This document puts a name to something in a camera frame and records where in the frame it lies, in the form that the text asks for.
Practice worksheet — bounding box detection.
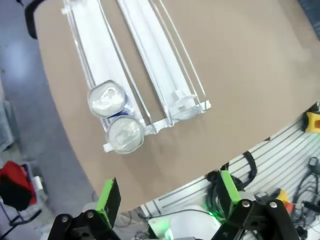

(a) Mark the blue white drink can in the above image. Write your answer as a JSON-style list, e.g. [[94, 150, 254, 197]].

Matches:
[[86, 79, 129, 118], [104, 115, 146, 155]]

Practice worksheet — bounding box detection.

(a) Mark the yellow emergency stop box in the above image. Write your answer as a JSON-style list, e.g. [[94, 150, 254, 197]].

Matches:
[[273, 188, 293, 213]]

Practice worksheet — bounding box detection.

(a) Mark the yellow black pendant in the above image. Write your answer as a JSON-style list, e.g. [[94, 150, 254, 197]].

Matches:
[[303, 104, 320, 133]]

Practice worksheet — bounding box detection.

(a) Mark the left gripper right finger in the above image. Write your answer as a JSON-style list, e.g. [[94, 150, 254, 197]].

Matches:
[[211, 169, 301, 240]]

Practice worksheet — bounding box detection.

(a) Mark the white dispenser pusher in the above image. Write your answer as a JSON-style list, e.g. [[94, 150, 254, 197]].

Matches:
[[171, 89, 198, 112]]

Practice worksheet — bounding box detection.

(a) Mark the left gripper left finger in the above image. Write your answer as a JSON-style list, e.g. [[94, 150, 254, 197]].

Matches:
[[47, 176, 123, 240]]

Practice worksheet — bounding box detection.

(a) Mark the white slotted base plate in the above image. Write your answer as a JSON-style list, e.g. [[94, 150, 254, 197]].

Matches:
[[139, 113, 320, 240]]

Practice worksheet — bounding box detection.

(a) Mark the white can dispenser rack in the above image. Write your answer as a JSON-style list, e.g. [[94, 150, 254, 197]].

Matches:
[[60, 0, 213, 153]]

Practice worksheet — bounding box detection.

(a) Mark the black cable bundle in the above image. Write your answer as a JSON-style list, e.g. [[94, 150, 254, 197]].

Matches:
[[206, 149, 258, 216], [292, 157, 320, 240]]

